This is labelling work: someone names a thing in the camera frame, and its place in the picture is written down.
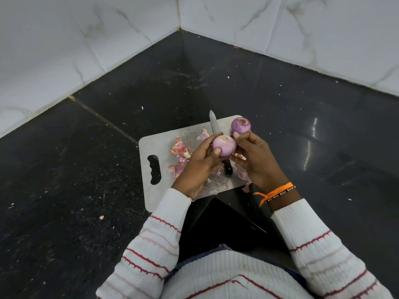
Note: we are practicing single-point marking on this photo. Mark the orange thread wristband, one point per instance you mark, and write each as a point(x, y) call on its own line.
point(276, 192)

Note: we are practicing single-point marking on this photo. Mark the person's right hand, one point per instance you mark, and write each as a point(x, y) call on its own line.
point(260, 161)

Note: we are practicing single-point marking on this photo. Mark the purple onion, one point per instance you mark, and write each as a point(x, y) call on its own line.
point(223, 146)
point(240, 126)

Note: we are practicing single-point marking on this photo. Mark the white red striped sweater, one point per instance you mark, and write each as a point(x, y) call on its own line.
point(230, 270)

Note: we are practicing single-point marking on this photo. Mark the person's left hand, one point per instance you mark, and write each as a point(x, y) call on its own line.
point(198, 171)

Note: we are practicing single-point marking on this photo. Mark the person's left forearm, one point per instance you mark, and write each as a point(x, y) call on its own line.
point(149, 249)

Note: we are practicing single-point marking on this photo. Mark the onion peel piece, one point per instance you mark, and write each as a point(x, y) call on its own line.
point(179, 149)
point(203, 134)
point(246, 187)
point(177, 169)
point(239, 156)
point(240, 172)
point(218, 172)

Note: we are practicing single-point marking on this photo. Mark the person's right forearm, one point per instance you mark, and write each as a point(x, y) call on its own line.
point(327, 249)

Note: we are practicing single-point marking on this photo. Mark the steel cutting board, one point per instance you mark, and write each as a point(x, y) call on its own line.
point(156, 146)

